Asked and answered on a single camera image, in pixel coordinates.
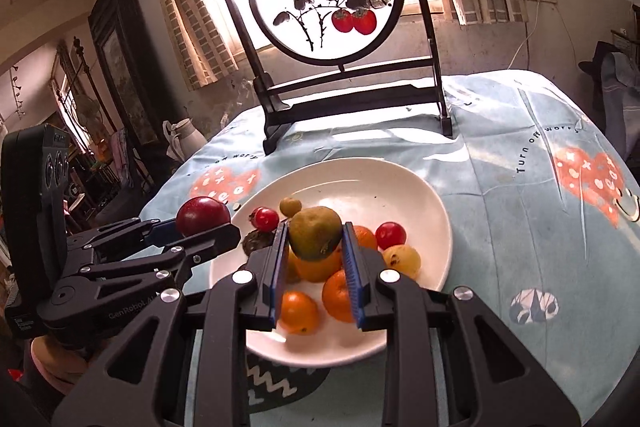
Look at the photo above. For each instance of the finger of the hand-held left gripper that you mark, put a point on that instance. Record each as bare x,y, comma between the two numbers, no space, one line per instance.
162,231
210,242

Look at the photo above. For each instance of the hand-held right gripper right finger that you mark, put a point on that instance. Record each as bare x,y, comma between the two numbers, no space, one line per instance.
352,277

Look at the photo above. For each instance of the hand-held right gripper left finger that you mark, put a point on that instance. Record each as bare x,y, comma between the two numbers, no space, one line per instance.
280,277

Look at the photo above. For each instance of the orange tangerine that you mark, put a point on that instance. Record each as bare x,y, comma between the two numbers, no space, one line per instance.
367,239
337,297

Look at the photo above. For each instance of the dark red plum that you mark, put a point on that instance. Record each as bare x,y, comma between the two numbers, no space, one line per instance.
200,214

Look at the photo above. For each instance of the smooth orange citrus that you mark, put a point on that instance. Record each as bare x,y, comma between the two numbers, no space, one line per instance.
298,311
317,271

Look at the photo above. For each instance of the spotted yellow loquat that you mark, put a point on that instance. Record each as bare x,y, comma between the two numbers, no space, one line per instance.
401,261

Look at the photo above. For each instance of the red cherry tomato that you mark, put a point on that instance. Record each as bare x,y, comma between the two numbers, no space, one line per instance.
390,235
265,218

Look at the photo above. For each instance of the speckled yellow-green fruit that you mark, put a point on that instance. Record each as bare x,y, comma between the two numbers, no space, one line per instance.
315,232

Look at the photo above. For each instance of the yellow-green round fruit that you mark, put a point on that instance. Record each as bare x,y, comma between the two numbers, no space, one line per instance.
290,206

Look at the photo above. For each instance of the white oval plate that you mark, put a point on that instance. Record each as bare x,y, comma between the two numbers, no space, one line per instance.
350,187

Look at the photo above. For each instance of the person's left hand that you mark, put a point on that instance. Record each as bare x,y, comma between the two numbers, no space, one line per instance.
52,362

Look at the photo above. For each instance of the small dark water chestnut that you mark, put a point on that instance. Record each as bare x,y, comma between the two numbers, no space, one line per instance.
255,243

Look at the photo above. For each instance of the white thermos jug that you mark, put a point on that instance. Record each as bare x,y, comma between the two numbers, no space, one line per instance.
185,137

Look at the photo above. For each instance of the blue printed tablecloth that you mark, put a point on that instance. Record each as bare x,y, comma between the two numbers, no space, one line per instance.
500,232

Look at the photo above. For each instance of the dark framed picture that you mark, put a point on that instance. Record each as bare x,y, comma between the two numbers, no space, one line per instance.
120,57

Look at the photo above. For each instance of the pile of blue-grey clothes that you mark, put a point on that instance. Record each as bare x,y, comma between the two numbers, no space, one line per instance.
617,92

